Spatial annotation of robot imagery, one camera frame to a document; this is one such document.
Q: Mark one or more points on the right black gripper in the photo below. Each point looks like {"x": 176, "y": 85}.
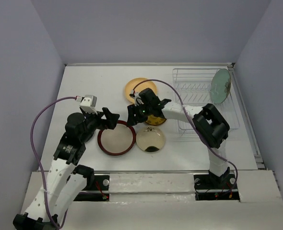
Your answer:
{"x": 132, "y": 120}

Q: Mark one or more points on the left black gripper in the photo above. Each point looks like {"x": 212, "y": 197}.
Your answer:
{"x": 111, "y": 120}

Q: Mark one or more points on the red rim white plate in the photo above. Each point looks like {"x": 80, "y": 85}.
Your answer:
{"x": 117, "y": 141}

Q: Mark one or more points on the light blue flower plate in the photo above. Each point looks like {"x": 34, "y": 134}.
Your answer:
{"x": 220, "y": 86}

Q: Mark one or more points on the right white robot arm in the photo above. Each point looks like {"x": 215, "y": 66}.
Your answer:
{"x": 206, "y": 121}

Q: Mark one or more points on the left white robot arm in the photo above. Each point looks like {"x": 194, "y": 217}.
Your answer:
{"x": 66, "y": 177}

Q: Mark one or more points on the yellow patterned black-rim plate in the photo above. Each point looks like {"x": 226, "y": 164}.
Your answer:
{"x": 155, "y": 121}

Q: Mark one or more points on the cream plate black mark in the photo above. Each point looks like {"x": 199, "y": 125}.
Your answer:
{"x": 150, "y": 139}

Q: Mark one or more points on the orange round plate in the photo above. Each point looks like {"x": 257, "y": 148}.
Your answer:
{"x": 132, "y": 83}

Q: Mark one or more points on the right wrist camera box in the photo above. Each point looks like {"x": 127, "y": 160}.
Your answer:
{"x": 134, "y": 95}

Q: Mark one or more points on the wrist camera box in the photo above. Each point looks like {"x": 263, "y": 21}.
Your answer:
{"x": 134, "y": 95}
{"x": 88, "y": 104}

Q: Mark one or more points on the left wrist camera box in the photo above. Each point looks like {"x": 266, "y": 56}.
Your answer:
{"x": 88, "y": 104}

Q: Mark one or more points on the white wire dish rack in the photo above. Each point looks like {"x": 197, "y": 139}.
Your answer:
{"x": 193, "y": 86}

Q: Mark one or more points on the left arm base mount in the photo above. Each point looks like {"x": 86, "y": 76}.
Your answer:
{"x": 95, "y": 191}

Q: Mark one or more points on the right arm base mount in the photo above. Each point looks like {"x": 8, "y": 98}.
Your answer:
{"x": 205, "y": 190}

